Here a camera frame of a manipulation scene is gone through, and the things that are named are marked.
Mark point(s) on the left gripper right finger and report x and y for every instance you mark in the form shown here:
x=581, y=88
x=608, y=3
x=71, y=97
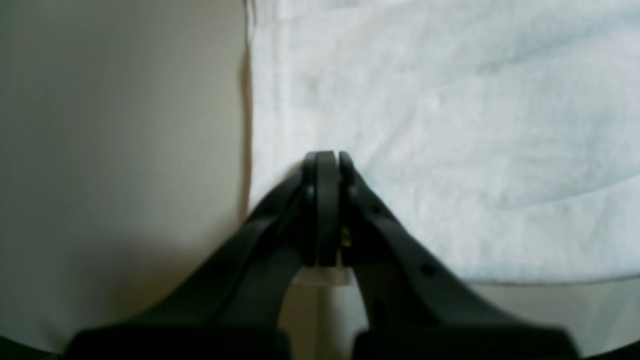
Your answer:
x=416, y=308

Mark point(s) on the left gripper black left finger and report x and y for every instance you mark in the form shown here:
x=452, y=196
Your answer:
x=229, y=307

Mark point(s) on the white printed T-shirt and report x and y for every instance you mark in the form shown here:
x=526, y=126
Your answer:
x=504, y=134

